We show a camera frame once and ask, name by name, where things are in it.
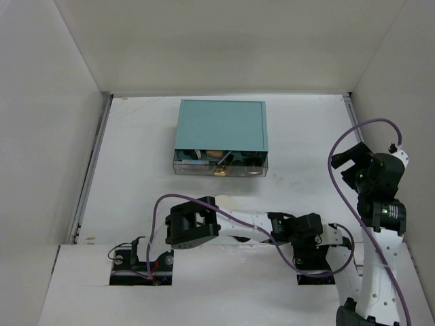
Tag black round cosmetic jar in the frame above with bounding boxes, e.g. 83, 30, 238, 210
243, 157, 263, 171

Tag clear acrylic drawer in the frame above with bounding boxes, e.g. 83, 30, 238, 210
173, 149, 268, 177

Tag beige foundation bottle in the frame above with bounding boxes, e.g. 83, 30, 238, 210
205, 150, 225, 160

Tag houndstooth eyeliner pen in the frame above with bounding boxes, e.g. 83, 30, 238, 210
217, 151, 232, 166

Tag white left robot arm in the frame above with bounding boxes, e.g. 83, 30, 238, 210
128, 194, 324, 272

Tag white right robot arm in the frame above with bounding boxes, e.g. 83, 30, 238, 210
331, 142, 408, 325

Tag white round powder puff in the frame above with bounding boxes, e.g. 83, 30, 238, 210
215, 195, 237, 210

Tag teal drawer organizer box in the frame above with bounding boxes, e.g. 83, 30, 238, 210
174, 99, 268, 152

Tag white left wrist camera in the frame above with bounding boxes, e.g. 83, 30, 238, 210
320, 224, 343, 246

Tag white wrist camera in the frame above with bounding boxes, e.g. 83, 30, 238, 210
388, 143, 409, 168
320, 224, 343, 246

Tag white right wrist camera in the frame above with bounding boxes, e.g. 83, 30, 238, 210
388, 143, 409, 168

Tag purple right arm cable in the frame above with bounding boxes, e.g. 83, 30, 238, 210
328, 117, 412, 326

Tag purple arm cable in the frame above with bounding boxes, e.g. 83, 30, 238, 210
328, 117, 412, 326
145, 194, 356, 281

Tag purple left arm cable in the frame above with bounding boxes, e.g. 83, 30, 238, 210
145, 194, 356, 281

